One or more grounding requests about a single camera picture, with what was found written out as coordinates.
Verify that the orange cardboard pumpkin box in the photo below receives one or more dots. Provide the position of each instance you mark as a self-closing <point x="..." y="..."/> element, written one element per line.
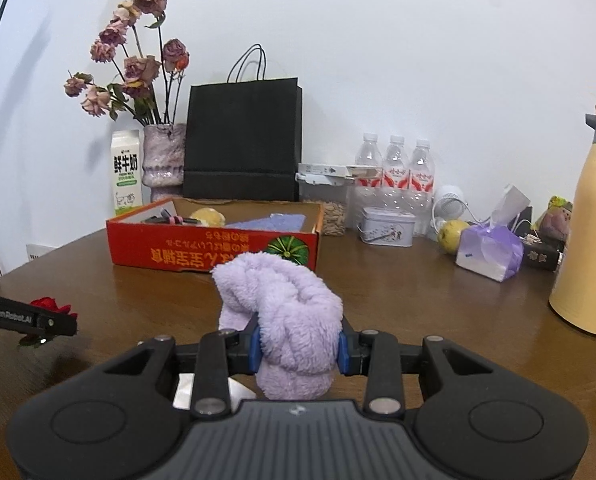
<point x="161" y="235"/>

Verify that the clear water bottle left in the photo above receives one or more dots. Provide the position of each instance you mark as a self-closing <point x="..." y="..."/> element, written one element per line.
<point x="365" y="187"/>

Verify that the clear water bottle middle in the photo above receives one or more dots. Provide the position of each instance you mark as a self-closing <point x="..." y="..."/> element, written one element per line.
<point x="395" y="174"/>

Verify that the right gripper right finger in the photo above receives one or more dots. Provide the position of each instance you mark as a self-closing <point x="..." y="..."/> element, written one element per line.
<point x="374" y="355"/>

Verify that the yellow white plush toy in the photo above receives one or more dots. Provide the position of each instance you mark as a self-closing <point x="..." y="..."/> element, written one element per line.
<point x="209" y="217"/>

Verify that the purple textured vase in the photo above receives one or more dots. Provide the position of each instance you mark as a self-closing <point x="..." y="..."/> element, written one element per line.
<point x="163" y="160"/>

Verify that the dried pink rose bouquet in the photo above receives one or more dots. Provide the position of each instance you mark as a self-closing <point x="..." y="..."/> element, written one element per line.
<point x="149" y="70"/>

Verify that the clear container with seeds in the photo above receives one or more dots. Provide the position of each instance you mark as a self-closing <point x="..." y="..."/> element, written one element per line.
<point x="332" y="194"/>

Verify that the colourful snack packet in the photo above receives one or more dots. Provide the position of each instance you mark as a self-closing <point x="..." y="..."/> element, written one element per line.
<point x="554" y="224"/>

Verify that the lavender fluffy towel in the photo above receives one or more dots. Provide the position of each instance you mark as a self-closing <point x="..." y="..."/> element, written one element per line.
<point x="299" y="319"/>

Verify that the white floral tin box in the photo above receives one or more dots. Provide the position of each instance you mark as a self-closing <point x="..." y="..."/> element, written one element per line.
<point x="386" y="227"/>

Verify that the black paper shopping bag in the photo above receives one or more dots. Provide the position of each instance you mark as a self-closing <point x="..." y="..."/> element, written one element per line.
<point x="244" y="136"/>

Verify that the white round camera device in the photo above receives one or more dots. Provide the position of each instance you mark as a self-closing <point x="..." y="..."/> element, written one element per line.
<point x="448" y="204"/>

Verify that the clear water bottle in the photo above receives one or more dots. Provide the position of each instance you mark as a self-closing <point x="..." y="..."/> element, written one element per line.
<point x="421" y="185"/>
<point x="365" y="187"/>
<point x="395" y="174"/>

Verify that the white pink flat carton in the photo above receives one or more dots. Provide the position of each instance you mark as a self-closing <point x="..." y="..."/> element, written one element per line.
<point x="336" y="175"/>

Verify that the yellow green pear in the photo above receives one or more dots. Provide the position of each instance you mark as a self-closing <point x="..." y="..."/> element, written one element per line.
<point x="449" y="235"/>

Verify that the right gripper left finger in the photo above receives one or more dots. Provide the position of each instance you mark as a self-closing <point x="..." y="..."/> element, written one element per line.
<point x="218" y="356"/>

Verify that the red artificial rose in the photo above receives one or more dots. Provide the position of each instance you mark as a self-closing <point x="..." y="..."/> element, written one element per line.
<point x="48" y="304"/>

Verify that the cream yellow thermos jug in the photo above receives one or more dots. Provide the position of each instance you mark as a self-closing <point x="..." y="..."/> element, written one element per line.
<point x="573" y="296"/>

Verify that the purple white tissue pack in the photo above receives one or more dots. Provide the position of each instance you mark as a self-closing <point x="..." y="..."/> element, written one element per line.
<point x="491" y="249"/>

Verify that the white green milk carton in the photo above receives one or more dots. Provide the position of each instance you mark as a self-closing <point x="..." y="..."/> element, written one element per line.
<point x="125" y="151"/>

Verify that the clear water bottle right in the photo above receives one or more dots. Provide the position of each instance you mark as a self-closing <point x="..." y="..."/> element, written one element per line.
<point x="421" y="185"/>

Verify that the small black box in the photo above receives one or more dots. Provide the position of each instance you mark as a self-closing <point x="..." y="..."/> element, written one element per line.
<point x="539" y="255"/>

